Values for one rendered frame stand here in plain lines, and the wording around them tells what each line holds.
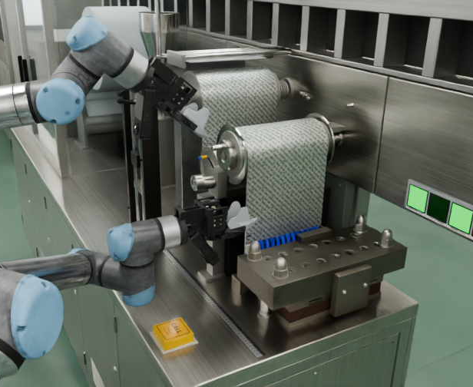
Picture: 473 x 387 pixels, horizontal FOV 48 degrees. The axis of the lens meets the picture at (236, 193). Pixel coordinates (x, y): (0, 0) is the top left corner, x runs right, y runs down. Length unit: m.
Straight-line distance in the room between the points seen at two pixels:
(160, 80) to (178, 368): 0.60
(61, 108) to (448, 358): 2.26
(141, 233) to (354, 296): 0.52
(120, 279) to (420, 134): 0.74
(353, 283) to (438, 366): 1.50
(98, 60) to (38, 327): 0.52
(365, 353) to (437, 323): 1.66
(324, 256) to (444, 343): 1.67
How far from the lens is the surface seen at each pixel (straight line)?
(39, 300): 0.86
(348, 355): 1.35
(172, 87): 1.15
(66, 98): 0.96
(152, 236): 1.16
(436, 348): 2.85
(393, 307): 1.40
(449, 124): 1.21
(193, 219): 1.21
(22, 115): 1.00
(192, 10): 2.22
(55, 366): 2.66
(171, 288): 1.41
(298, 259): 1.28
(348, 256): 1.32
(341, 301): 1.29
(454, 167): 1.22
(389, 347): 1.45
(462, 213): 1.21
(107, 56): 1.09
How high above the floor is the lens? 1.65
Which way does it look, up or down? 22 degrees down
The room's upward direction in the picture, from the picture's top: 1 degrees clockwise
